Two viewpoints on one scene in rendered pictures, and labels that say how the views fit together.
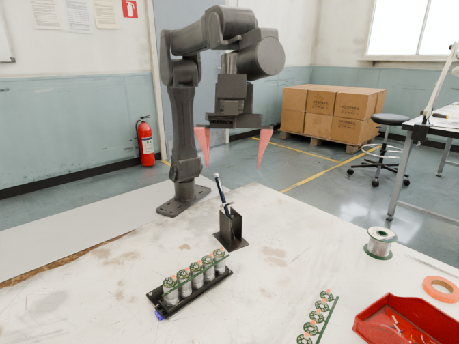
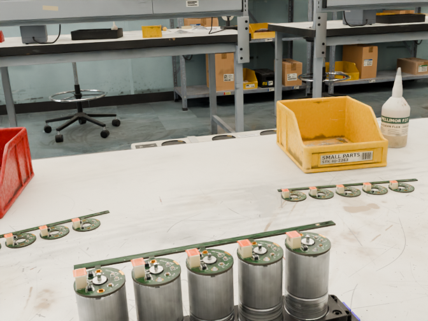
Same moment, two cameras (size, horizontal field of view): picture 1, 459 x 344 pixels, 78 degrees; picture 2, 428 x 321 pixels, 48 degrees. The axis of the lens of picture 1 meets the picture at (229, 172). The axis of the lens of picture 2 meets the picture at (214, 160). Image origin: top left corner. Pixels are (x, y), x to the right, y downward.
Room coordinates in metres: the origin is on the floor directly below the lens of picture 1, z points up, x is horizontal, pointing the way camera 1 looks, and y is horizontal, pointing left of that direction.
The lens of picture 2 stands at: (0.61, 0.17, 0.94)
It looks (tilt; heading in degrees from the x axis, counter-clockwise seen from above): 19 degrees down; 208
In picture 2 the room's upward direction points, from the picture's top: 2 degrees counter-clockwise
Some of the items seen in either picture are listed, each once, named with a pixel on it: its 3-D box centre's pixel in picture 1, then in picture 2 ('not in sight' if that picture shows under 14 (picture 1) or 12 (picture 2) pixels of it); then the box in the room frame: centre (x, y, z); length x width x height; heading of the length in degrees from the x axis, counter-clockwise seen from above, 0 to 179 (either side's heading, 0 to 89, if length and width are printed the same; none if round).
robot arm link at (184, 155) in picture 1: (183, 123); not in sight; (0.76, 0.13, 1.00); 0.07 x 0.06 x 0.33; 123
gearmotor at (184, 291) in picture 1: (184, 284); (260, 290); (0.39, 0.08, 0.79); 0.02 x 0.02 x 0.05
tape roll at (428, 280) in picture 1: (441, 289); not in sight; (0.42, -0.41, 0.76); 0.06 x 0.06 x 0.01
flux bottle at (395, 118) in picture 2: not in sight; (395, 106); (-0.03, 0.10, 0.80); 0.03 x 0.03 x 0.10
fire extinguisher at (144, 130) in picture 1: (145, 140); not in sight; (3.01, 0.92, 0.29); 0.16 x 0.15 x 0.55; 131
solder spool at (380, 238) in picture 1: (380, 242); not in sight; (0.53, -0.34, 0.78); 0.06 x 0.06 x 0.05
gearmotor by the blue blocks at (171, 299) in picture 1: (171, 293); (306, 281); (0.37, 0.10, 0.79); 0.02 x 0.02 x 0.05
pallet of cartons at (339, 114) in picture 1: (329, 115); not in sight; (4.04, -1.43, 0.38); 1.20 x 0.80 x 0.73; 47
